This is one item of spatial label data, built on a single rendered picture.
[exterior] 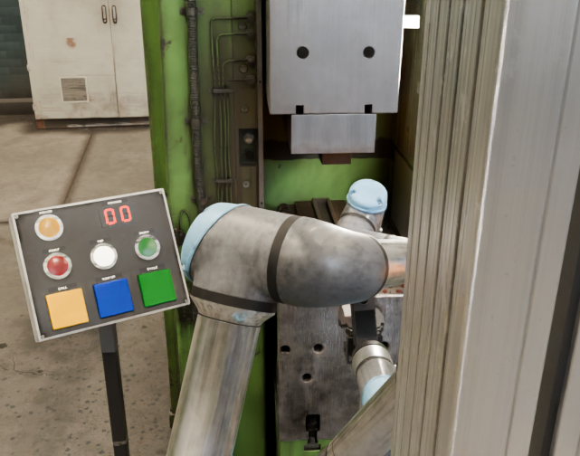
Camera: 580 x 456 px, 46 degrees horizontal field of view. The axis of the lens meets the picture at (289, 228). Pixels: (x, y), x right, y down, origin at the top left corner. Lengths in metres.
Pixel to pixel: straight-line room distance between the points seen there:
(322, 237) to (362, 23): 0.83
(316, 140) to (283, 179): 0.55
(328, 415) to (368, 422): 0.85
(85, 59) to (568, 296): 6.75
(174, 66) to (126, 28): 5.15
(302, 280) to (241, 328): 0.11
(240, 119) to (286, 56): 0.25
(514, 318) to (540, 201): 0.04
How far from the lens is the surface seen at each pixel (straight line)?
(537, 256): 0.24
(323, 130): 1.61
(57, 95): 7.06
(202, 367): 0.89
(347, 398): 1.89
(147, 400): 2.93
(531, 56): 0.22
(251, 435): 2.20
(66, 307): 1.54
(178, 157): 1.77
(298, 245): 0.83
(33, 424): 2.92
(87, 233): 1.57
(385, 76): 1.61
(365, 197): 1.28
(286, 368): 1.82
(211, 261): 0.87
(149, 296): 1.57
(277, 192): 2.16
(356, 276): 0.85
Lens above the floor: 1.74
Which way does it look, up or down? 23 degrees down
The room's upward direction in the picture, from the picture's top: straight up
